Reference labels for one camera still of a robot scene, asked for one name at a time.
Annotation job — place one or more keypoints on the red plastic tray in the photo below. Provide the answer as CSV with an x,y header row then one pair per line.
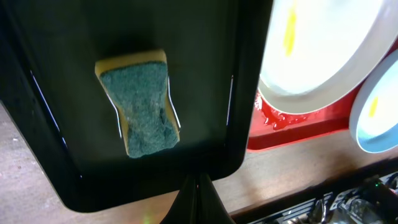
x,y
271,128

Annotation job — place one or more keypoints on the yellow green sponge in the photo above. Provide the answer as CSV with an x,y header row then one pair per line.
x,y
138,86

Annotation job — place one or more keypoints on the black plastic tray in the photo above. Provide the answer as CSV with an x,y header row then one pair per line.
x,y
49,88

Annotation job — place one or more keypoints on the white plate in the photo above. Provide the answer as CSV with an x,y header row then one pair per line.
x,y
316,52

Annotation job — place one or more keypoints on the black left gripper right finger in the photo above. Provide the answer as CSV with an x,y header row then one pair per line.
x,y
210,209

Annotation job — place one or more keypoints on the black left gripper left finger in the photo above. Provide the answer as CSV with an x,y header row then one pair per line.
x,y
183,209

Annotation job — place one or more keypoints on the light blue plate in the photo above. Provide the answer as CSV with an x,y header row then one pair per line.
x,y
373,117

